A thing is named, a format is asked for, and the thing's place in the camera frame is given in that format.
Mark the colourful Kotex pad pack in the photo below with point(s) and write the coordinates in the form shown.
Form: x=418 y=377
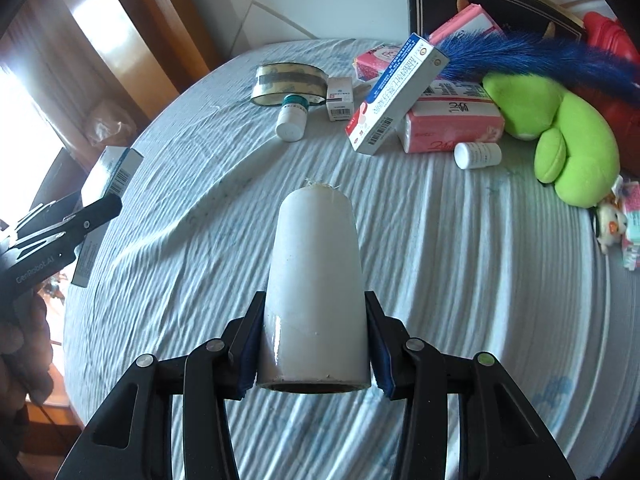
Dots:
x=628 y=200

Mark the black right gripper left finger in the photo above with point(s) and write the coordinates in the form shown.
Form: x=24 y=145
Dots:
x=129 y=436

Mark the green plush frog toy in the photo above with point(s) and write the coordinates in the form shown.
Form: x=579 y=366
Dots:
x=576 y=151

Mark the small white barcode box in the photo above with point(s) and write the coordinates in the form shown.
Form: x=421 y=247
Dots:
x=339 y=99

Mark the striped white blue bedsheet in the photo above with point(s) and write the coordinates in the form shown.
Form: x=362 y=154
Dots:
x=470 y=260

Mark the small white teal-cap bottle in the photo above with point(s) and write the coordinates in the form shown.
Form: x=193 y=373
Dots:
x=292 y=118

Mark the pink floral tissue pack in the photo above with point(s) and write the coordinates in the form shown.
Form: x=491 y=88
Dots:
x=447 y=113

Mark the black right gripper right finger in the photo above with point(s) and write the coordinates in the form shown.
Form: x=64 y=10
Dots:
x=501 y=434

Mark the small white pill bottle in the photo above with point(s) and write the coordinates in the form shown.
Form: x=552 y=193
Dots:
x=475 y=155

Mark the pink tissue pack behind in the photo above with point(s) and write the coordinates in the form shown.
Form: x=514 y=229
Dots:
x=372 y=63

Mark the small white blue medicine box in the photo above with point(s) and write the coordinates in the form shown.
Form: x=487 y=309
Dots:
x=102 y=193

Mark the red toy suitcase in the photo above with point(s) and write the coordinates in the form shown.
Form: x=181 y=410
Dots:
x=610 y=88

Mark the blue red white medicine box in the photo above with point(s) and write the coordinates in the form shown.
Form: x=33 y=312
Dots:
x=416 y=65

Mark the roll of tape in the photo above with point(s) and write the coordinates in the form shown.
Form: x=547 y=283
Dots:
x=275 y=81

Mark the person left hand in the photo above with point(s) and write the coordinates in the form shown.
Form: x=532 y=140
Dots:
x=26 y=356

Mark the pink tissue pack upper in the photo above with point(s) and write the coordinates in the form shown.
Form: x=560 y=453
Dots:
x=473 y=19

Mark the blue fluffy feather duster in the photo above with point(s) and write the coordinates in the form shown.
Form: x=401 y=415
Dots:
x=473 y=56

